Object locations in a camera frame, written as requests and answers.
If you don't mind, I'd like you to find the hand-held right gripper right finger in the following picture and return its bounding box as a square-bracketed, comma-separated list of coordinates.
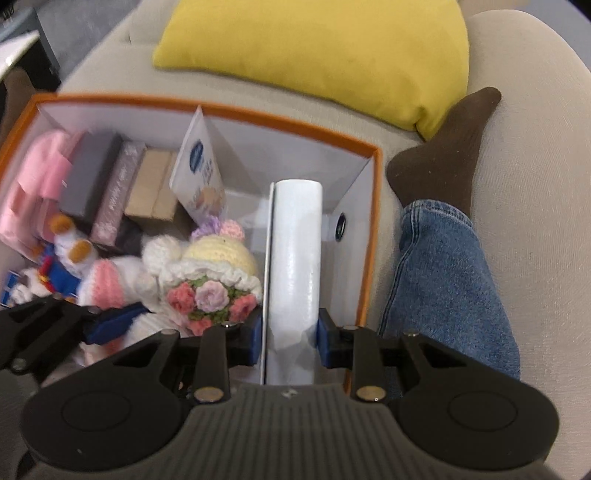
[316, 307, 467, 402]

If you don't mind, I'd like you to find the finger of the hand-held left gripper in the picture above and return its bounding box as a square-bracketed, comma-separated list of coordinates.
[0, 294, 154, 376]

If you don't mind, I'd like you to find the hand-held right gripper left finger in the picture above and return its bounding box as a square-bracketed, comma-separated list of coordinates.
[113, 318, 265, 404]

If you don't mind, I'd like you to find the white box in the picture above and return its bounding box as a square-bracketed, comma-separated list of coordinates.
[261, 179, 324, 386]

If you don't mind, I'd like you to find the orange storage box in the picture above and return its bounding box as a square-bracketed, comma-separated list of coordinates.
[0, 92, 385, 398]

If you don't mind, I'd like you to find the maroon small box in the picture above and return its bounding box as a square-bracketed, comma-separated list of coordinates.
[90, 141, 147, 245]

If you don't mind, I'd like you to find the duck plush toy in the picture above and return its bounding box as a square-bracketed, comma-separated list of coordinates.
[9, 213, 100, 303]

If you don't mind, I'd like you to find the white crochet doll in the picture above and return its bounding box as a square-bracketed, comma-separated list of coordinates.
[78, 215, 264, 358]

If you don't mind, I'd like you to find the blue white card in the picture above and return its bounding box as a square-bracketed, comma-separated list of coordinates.
[0, 270, 21, 308]

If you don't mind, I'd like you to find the person's right leg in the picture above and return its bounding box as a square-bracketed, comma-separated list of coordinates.
[378, 198, 522, 381]

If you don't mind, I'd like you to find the tan cardboard box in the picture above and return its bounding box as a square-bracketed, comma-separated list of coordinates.
[152, 151, 181, 223]
[124, 148, 162, 219]

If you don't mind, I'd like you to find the dark grey box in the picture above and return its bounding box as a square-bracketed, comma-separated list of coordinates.
[59, 132, 124, 221]

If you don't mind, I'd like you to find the blue white packet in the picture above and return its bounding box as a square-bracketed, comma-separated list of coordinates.
[169, 105, 226, 223]

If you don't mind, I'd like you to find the brown sock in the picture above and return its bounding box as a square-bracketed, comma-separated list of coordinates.
[385, 87, 502, 219]

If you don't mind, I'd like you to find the beige sofa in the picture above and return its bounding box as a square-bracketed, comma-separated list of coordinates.
[60, 0, 591, 480]

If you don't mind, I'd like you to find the yellow pillow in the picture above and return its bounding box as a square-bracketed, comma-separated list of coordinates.
[152, 0, 472, 142]

